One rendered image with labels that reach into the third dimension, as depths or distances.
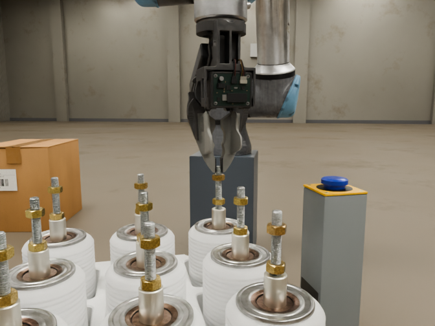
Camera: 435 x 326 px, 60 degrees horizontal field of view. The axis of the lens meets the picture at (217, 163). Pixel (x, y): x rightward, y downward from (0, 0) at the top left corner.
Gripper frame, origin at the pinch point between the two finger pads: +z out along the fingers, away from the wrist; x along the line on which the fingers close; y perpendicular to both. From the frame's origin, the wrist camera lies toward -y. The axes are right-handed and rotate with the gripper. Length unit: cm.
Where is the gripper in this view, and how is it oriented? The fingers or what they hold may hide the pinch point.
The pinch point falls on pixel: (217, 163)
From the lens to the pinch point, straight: 58.4
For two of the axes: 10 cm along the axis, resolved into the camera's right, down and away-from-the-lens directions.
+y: 2.4, 1.4, -9.6
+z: 0.0, 9.9, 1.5
